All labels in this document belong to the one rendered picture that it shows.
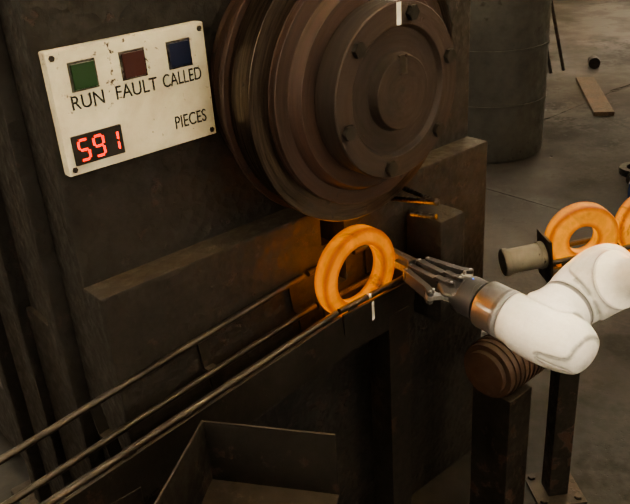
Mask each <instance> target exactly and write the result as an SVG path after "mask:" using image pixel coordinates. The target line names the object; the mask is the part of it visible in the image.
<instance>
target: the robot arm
mask: <svg viewBox="0 0 630 504"><path fill-rule="evenodd" d="M394 252H395V260H394V267H395V268H397V269H399V270H401V271H403V281H404V282H405V283H407V284H408V285H409V286H410V287H411V288H413V289H414V290H415V291H416V292H417V293H419V294H420V295H421V296H422V297H423V298H424V299H425V301H426V303H427V304H429V305H431V304H433V300H441V301H442V302H444V303H449V304H452V305H453V307H454V308H455V310H456V311H457V312H458V313H459V314H461V315H463V316H465V317H467V318H469V319H470V320H471V322H472V324H473V325H474V326H475V327H477V328H479V329H481V330H483V331H485V332H486V333H488V334H490V335H491V336H493V337H494V338H497V339H499V340H500V341H502V342H503V343H504V344H505V345H506V346H507V347H508V348H509V349H510V350H512V351H513V352H515V353H516V354H518V355H519V356H521V357H523V358H525V359H527V360H528V361H530V362H533V363H535V364H537V365H539V366H541V367H544V368H547V369H549V370H552V371H555V372H559V373H563V374H570V375H575V374H578V373H580V372H582V371H583V370H585V369H586V368H587V367H588V366H589V365H590V364H591V363H592V361H593V360H594V358H595V357H596V355H597V352H598V350H599V345H600V344H599V338H598V336H597V334H596V332H595V330H594V329H593V328H592V326H591V325H592V324H593V323H595V322H597V321H598V320H605V319H606V318H608V317H610V316H612V315H614V314H616V313H618V312H620V311H622V310H624V309H626V308H629V307H630V252H629V251H628V250H626V249H625V248H623V247H622V246H619V245H617V244H611V243H605V244H599V245H595V246H592V247H590V248H588V249H586V250H584V251H582V252H581V253H579V254H578V255H577V256H575V257H574V258H573V259H571V260H570V261H569V262H568V263H567V264H565V265H564V266H563V267H562V268H561V269H560V270H559V271H558V272H557V273H556V274H555V275H554V276H553V277H552V279H551V280H550V281H549V282H548V283H547V284H546V285H545V286H544V287H542V288H540V289H538V290H536V291H533V292H530V293H529V294H528V295H525V294H522V293H520V292H519V291H517V290H514V289H511V288H509V287H507V286H505V285H503V284H501V283H499V282H496V281H495V282H488V281H486V280H484V279H482V278H480V277H478V276H473V272H474V269H473V268H467V267H461V266H458V265H455V264H451V263H448V262H445V261H442V260H439V259H436V258H432V257H429V256H427V257H425V259H421V258H418V259H416V258H414V257H412V256H410V255H408V254H405V253H403V252H401V251H399V250H397V249H395V248H394ZM431 263H432V264H431Z"/></svg>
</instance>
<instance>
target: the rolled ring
mask: <svg viewBox="0 0 630 504"><path fill-rule="evenodd" d="M362 245H369V247H370V248H371V251H372V254H373V267H372V271H371V274H370V277H369V279H368V281H367V283H366V284H365V286H364V287H363V288H362V289H361V291H360V292H358V293H357V294H356V295H354V296H353V297H351V298H348V299H342V298H341V297H340V294H339V291H338V276H339V272H340V269H341V267H342V265H343V263H344V261H345V259H346V258H347V257H348V255H349V254H350V253H351V252H352V251H353V250H355V249H356V248H358V247H360V246H362ZM394 260H395V252H394V248H393V245H392V242H391V240H390V239H389V237H388V236H387V235H386V234H385V233H384V232H383V231H381V230H379V229H376V228H374V227H371V226H369V225H365V224H356V225H352V226H349V227H347V228H345V229H343V230H342V231H340V232H339V233H338V234H336V235H335V236H334V237H333V238H332V239H331V240H330V242H329V243H328V244H327V246H326V247H325V249H324V250H323V252H322V254H321V256H320V259H319V261H318V264H317V267H316V272H315V280H314V285H315V293H316V296H317V299H318V301H319V303H320V305H321V306H322V307H323V308H324V309H325V310H326V311H327V312H329V313H332V312H333V311H335V310H337V309H338V308H340V307H342V306H344V305H346V304H348V303H350V302H352V301H354V300H355V299H357V298H359V297H361V296H363V295H365V294H367V293H369V292H371V291H373V290H375V289H377V288H379V287H381V286H382V285H384V284H386V283H388V282H390V281H392V277H393V274H394V268H395V267H394Z"/></svg>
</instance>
